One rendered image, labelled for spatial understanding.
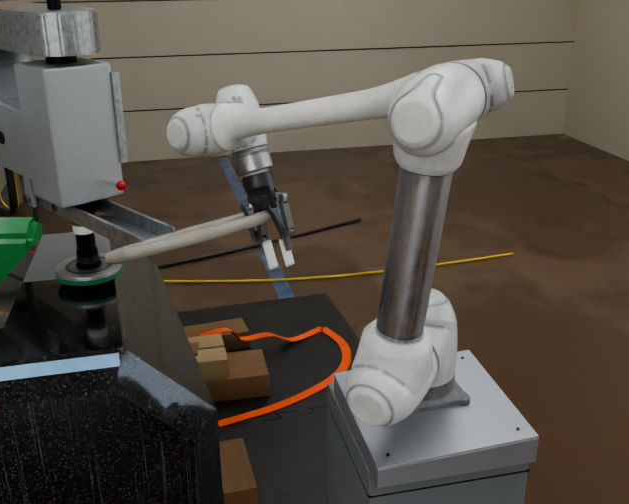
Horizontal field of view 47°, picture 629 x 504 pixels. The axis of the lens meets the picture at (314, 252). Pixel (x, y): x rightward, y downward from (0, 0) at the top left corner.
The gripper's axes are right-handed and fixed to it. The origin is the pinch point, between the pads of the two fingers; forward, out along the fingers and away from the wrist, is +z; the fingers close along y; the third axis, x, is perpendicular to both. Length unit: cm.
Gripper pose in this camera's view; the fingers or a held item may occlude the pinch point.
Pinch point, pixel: (278, 253)
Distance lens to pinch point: 178.1
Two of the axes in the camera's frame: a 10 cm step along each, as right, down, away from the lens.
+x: -5.3, 2.3, -8.2
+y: -8.1, 1.6, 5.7
